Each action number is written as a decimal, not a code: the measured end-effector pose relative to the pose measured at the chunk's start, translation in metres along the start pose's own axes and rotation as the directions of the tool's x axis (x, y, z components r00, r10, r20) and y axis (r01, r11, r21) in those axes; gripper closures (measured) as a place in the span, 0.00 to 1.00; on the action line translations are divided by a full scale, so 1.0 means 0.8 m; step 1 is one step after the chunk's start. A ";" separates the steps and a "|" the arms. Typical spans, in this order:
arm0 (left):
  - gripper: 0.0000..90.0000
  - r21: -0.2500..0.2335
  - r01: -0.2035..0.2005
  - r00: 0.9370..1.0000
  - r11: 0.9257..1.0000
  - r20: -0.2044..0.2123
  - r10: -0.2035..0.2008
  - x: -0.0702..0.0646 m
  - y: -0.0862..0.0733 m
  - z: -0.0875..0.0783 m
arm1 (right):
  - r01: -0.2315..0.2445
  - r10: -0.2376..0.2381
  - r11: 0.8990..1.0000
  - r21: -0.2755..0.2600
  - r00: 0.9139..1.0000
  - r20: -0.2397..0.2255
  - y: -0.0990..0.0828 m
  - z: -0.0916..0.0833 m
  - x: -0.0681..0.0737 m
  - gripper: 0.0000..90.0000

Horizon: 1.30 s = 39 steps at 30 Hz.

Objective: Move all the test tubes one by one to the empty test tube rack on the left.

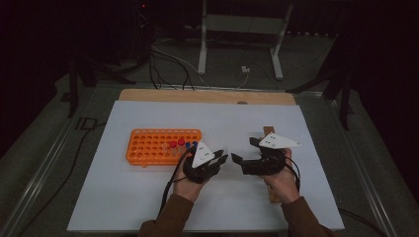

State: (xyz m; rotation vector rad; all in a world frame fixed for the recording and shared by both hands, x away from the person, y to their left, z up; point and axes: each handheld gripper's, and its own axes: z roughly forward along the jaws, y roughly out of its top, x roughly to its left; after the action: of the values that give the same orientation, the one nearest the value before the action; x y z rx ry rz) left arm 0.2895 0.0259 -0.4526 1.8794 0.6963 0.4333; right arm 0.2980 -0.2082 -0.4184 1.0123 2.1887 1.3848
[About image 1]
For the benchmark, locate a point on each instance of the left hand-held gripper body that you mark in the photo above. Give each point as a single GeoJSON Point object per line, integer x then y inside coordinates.
{"type": "Point", "coordinates": [201, 173]}

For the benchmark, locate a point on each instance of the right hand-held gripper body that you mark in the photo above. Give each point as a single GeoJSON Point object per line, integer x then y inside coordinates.
{"type": "Point", "coordinates": [263, 167]}

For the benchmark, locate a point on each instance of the wooden test tube rack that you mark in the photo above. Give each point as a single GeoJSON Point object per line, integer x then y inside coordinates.
{"type": "Point", "coordinates": [268, 130]}

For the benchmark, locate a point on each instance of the blue-capped test tube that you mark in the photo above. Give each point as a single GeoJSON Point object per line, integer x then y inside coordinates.
{"type": "Point", "coordinates": [187, 144]}
{"type": "Point", "coordinates": [195, 143]}

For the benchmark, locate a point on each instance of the red-capped test tube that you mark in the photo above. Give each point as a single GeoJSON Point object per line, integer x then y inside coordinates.
{"type": "Point", "coordinates": [181, 141]}
{"type": "Point", "coordinates": [173, 144]}

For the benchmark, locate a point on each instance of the orange test tube rack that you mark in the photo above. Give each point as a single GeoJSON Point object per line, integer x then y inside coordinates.
{"type": "Point", "coordinates": [145, 158]}

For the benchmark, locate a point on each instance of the person's left hand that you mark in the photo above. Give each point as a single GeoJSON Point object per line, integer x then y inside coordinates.
{"type": "Point", "coordinates": [186, 188]}

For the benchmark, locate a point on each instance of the person's right hand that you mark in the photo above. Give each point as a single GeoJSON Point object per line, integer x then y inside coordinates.
{"type": "Point", "coordinates": [282, 186]}

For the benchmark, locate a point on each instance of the white table mat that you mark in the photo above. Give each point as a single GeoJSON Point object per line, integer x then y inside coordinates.
{"type": "Point", "coordinates": [224, 121]}

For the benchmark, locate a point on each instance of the white plug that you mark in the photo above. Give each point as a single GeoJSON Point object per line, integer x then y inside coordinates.
{"type": "Point", "coordinates": [244, 69]}

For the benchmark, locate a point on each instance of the black tripod stand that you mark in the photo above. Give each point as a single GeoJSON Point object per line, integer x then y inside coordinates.
{"type": "Point", "coordinates": [73, 89]}
{"type": "Point", "coordinates": [344, 98]}

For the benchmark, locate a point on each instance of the white metal stand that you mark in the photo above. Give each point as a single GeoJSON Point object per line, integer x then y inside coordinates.
{"type": "Point", "coordinates": [201, 49]}

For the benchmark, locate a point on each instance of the dark equipment rack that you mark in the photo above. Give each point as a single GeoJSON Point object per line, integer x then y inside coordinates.
{"type": "Point", "coordinates": [143, 26]}

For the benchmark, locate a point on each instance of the aluminium floor rail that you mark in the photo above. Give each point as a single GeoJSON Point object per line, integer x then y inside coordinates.
{"type": "Point", "coordinates": [42, 164]}
{"type": "Point", "coordinates": [362, 164]}

